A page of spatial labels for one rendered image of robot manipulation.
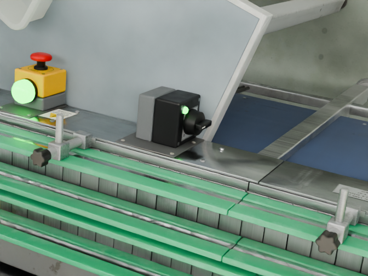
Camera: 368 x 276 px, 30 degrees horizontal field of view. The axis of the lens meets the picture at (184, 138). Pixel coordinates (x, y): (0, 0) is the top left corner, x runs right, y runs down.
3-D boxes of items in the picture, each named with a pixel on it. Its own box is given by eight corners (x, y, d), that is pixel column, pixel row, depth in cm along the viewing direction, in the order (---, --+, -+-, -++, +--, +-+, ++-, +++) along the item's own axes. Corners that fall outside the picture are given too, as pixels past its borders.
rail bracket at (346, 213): (337, 214, 100) (309, 249, 88) (345, 167, 97) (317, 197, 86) (363, 222, 98) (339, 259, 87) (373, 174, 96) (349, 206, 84)
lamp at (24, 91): (18, 99, 129) (7, 102, 126) (18, 76, 128) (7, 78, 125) (37, 104, 127) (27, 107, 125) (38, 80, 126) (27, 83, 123)
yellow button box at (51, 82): (38, 96, 136) (13, 104, 130) (39, 59, 134) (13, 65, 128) (67, 104, 133) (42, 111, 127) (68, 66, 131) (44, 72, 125)
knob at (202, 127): (193, 131, 119) (211, 135, 118) (182, 137, 116) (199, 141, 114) (196, 105, 118) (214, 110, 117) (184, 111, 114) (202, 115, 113)
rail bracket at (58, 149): (76, 142, 119) (26, 164, 107) (79, 101, 116) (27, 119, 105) (96, 148, 117) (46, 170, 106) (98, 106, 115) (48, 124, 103)
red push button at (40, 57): (25, 70, 129) (26, 52, 127) (39, 67, 132) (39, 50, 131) (42, 74, 127) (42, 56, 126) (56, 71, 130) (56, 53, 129)
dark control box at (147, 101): (158, 127, 125) (134, 138, 118) (162, 85, 123) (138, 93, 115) (199, 137, 122) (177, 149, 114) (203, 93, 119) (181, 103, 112)
